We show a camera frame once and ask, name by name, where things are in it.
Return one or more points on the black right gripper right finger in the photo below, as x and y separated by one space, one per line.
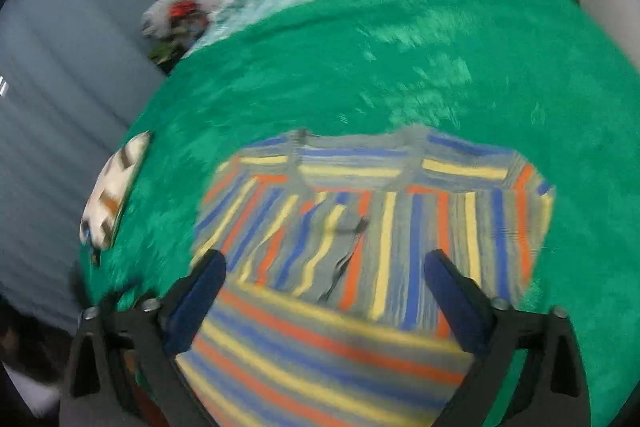
551 389

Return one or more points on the striped knit sweater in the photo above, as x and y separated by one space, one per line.
324 318

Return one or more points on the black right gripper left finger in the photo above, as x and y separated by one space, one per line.
96 390

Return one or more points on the patchwork beige brown pillow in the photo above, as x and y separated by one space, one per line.
104 207

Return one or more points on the green floral bedspread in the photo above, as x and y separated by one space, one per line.
534 76

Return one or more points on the blue grey curtain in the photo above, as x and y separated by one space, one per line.
75 74

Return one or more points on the pile of clothes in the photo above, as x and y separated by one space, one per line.
173 26

